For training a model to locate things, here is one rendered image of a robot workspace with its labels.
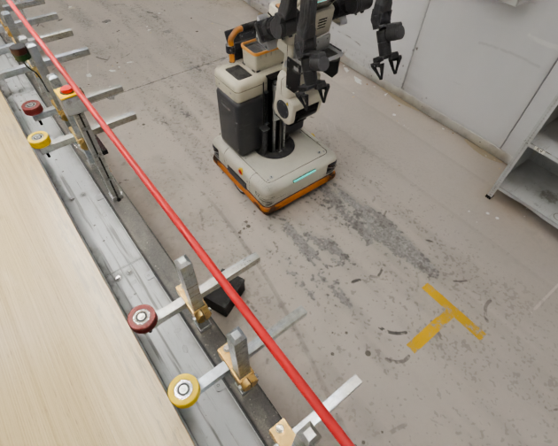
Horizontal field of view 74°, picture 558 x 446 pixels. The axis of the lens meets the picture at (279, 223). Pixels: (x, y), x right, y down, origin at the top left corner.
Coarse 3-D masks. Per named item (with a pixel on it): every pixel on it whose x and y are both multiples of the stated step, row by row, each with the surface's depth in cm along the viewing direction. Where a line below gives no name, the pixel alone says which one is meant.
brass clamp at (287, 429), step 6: (282, 420) 99; (288, 426) 98; (270, 432) 97; (276, 432) 97; (288, 432) 97; (276, 438) 96; (282, 438) 96; (288, 438) 96; (282, 444) 95; (288, 444) 96
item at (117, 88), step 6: (102, 90) 185; (108, 90) 185; (114, 90) 187; (120, 90) 189; (90, 96) 182; (96, 96) 183; (102, 96) 185; (90, 102) 184; (48, 108) 175; (54, 108) 175; (42, 114) 173; (48, 114) 175; (54, 114) 177; (36, 120) 173
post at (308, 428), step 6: (306, 426) 71; (312, 426) 71; (300, 432) 70; (306, 432) 70; (312, 432) 70; (318, 432) 70; (294, 438) 75; (300, 438) 70; (306, 438) 69; (312, 438) 69; (318, 438) 70; (294, 444) 79; (300, 444) 73; (306, 444) 69; (312, 444) 69
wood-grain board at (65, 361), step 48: (0, 96) 173; (0, 144) 152; (0, 192) 136; (48, 192) 137; (0, 240) 123; (48, 240) 124; (0, 288) 112; (48, 288) 113; (96, 288) 113; (0, 336) 103; (48, 336) 104; (96, 336) 104; (0, 384) 96; (48, 384) 96; (96, 384) 97; (144, 384) 97; (0, 432) 89; (48, 432) 90; (96, 432) 90; (144, 432) 90
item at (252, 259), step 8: (248, 256) 128; (256, 256) 128; (240, 264) 125; (248, 264) 126; (256, 264) 129; (224, 272) 123; (232, 272) 123; (240, 272) 125; (208, 280) 121; (200, 288) 119; (208, 288) 119; (216, 288) 122; (168, 304) 116; (176, 304) 116; (184, 304) 116; (160, 312) 114; (168, 312) 114; (176, 312) 116; (160, 320) 113
